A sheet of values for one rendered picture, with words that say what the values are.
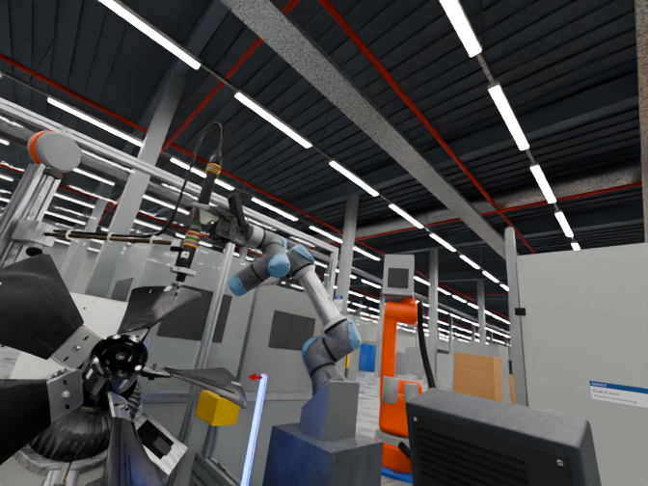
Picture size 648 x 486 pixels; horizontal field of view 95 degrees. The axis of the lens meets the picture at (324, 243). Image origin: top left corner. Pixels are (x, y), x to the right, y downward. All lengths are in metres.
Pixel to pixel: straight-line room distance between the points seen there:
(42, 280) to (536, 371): 2.14
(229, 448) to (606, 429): 1.83
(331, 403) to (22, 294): 0.94
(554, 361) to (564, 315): 0.25
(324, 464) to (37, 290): 0.92
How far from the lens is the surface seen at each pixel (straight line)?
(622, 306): 2.10
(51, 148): 1.57
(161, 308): 1.05
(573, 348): 2.09
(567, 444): 0.58
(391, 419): 4.45
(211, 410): 1.33
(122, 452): 0.83
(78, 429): 0.98
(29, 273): 1.02
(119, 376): 0.85
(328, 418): 1.21
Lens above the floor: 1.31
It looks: 19 degrees up
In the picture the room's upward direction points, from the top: 8 degrees clockwise
